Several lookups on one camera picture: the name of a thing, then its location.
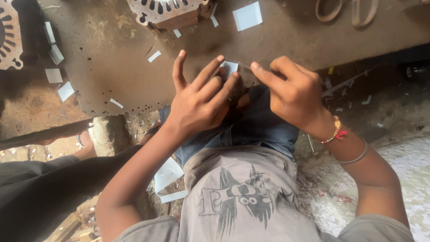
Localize person's left hand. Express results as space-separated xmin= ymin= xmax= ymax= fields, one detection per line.
xmin=164 ymin=50 xmax=240 ymax=136

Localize person's right hand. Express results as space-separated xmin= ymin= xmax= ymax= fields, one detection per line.
xmin=250 ymin=55 xmax=332 ymax=136

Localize white insulation paper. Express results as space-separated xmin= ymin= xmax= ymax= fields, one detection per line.
xmin=220 ymin=61 xmax=260 ymax=87

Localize scattered paper scraps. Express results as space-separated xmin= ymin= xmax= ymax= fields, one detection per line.
xmin=321 ymin=67 xmax=385 ymax=129

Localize blue denim jeans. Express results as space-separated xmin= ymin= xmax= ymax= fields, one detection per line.
xmin=158 ymin=84 xmax=300 ymax=167

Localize creased white paper sheet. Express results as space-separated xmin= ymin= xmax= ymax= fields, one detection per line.
xmin=153 ymin=157 xmax=185 ymax=194

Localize thin silver bangle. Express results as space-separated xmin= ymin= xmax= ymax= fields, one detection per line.
xmin=335 ymin=138 xmax=369 ymax=165

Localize grey stone block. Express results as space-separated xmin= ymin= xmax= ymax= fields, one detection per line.
xmin=89 ymin=114 xmax=132 ymax=157

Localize large white paper sheet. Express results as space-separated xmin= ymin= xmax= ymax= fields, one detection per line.
xmin=232 ymin=1 xmax=263 ymax=32

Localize long white paper offcut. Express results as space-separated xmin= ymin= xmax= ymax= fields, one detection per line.
xmin=159 ymin=190 xmax=189 ymax=204

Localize rusty square motor stator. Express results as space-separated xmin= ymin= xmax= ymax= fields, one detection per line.
xmin=127 ymin=0 xmax=215 ymax=33
xmin=0 ymin=0 xmax=24 ymax=70

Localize grey printed t-shirt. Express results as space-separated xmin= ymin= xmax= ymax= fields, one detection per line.
xmin=114 ymin=145 xmax=416 ymax=242

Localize heap of wooden debris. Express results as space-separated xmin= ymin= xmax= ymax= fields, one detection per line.
xmin=44 ymin=195 xmax=102 ymax=242

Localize beaded bracelet with red thread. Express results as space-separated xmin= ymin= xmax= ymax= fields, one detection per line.
xmin=318 ymin=116 xmax=348 ymax=145

